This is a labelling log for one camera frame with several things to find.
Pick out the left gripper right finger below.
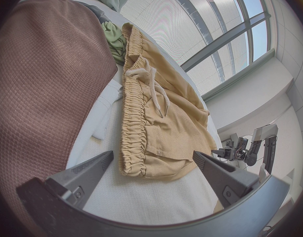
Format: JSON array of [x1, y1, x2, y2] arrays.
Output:
[[192, 151, 259, 209]]

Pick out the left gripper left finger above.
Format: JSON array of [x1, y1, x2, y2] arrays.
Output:
[[44, 151, 114, 208]]

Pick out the tan shorts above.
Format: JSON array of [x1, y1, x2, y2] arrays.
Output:
[[118, 22, 218, 183]]

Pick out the bed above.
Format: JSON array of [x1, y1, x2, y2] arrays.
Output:
[[18, 0, 224, 225]]

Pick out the white garment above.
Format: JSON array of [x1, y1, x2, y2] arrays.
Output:
[[91, 79, 124, 141]]

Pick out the brown garment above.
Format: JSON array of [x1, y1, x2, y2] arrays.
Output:
[[0, 0, 119, 197]]

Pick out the window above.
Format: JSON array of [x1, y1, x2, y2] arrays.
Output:
[[117, 0, 277, 101]]

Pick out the green garment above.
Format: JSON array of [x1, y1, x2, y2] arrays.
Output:
[[102, 21, 127, 65]]

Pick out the black garment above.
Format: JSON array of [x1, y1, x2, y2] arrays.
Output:
[[34, 0, 110, 25]]

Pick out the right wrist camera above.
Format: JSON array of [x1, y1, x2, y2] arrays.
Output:
[[225, 133, 239, 149]]

